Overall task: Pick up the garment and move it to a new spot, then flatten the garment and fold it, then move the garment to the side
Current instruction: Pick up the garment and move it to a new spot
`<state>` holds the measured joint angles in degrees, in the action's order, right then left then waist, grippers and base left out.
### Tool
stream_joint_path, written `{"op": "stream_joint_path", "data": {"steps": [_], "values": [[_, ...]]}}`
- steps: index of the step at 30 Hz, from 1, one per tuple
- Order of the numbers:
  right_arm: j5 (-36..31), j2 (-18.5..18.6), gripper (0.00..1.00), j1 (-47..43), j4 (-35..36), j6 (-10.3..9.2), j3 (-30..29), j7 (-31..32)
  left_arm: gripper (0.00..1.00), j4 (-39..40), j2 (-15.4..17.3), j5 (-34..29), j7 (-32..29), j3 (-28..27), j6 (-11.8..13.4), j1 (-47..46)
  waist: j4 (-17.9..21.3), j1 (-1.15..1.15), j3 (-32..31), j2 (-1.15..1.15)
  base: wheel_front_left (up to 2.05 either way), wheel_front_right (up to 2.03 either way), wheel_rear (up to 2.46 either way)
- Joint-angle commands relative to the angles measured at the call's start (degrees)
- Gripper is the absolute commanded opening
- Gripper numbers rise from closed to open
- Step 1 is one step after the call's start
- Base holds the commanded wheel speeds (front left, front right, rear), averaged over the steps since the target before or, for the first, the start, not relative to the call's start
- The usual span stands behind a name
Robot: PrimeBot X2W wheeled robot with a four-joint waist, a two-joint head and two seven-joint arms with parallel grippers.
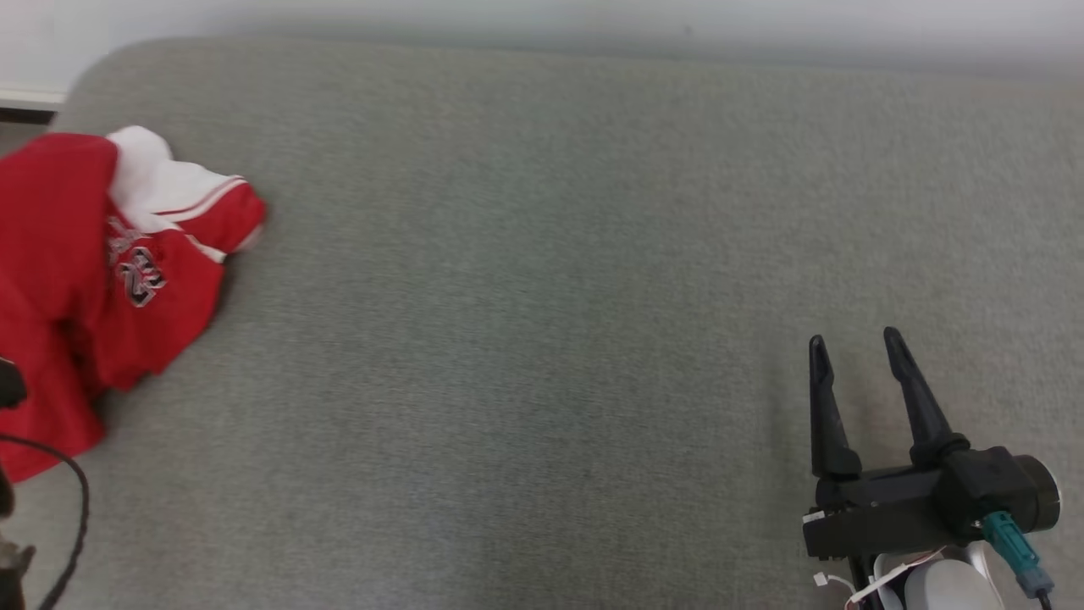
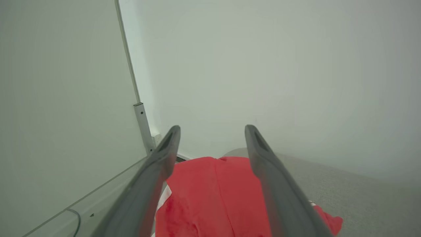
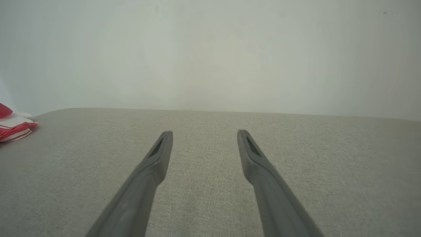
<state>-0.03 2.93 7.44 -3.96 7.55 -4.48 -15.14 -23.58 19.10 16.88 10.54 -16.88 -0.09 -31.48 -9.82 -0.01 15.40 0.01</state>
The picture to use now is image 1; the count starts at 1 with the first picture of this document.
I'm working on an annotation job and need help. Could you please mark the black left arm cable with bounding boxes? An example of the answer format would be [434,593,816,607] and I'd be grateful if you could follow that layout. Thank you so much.
[0,434,91,610]

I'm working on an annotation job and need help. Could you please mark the red Bulls 23 shorts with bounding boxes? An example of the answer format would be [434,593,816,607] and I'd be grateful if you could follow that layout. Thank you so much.
[0,133,226,484]

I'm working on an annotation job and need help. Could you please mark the thin white wire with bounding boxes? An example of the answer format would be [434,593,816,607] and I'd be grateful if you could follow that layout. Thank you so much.
[813,549,946,607]

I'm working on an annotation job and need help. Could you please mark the red white Bulls jersey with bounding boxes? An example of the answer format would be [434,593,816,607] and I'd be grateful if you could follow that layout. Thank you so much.
[105,125,268,263]

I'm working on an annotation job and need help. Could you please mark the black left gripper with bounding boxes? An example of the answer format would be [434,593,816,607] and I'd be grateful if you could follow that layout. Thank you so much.
[0,358,28,410]

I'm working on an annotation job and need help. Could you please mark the white wall baseboard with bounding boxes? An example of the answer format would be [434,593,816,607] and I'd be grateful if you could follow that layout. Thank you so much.
[0,88,69,125]

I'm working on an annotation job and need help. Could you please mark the teal plug right gripper cable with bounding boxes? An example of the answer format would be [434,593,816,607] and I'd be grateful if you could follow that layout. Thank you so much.
[981,510,1057,610]

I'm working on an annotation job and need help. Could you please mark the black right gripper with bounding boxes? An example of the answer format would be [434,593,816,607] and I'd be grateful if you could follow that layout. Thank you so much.
[802,326,1062,562]

